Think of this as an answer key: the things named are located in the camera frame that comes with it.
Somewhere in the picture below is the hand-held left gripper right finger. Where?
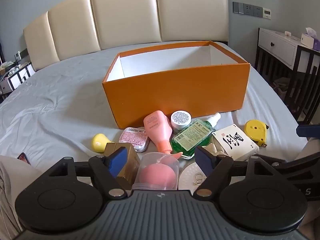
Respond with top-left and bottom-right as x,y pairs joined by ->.
194,147 -> 277,197

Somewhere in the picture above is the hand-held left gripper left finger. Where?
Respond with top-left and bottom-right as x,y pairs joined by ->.
47,147 -> 128,198

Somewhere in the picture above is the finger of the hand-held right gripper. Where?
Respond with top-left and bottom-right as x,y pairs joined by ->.
260,152 -> 320,178
296,124 -> 320,137

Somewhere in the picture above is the yellow bulb-shaped bottle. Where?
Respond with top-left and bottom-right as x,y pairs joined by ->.
92,133 -> 108,153

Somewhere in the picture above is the yellow tape measure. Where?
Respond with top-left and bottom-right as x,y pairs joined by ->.
244,120 -> 269,147

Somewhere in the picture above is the clear container with pink sponge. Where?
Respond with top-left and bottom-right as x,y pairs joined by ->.
132,152 -> 180,190

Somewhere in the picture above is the pink bottle with salmon cap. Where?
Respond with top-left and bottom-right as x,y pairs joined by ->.
143,110 -> 184,159

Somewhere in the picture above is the orange cardboard box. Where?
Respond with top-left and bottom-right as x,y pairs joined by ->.
102,41 -> 251,128

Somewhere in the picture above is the gold box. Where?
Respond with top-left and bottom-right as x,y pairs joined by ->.
104,142 -> 141,190

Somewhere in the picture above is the white round compact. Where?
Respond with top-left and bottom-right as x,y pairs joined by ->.
178,160 -> 213,191

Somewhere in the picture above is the green liquid spray bottle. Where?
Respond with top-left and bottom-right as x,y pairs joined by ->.
170,113 -> 222,159

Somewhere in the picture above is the pink and white tin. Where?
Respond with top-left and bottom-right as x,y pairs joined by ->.
119,127 -> 150,153

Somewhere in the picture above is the white box with black calligraphy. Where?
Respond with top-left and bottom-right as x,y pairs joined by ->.
212,124 -> 260,161

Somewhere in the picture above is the white jar with patterned lid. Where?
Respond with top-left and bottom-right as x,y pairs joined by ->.
170,110 -> 192,132

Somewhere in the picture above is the grey bed sheet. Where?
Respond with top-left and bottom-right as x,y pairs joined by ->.
0,40 -> 308,180

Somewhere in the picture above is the tissue box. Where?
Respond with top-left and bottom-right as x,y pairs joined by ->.
301,27 -> 320,51

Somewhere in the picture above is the smartphone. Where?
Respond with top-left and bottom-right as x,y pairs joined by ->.
17,152 -> 32,166

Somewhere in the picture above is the cluttered white bedside table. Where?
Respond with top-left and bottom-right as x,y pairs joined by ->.
0,60 -> 37,100

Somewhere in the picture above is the cream padded headboard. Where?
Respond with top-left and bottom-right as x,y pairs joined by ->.
23,0 -> 229,72

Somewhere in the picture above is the grey wall switch panel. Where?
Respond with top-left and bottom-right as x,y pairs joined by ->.
232,1 -> 263,18

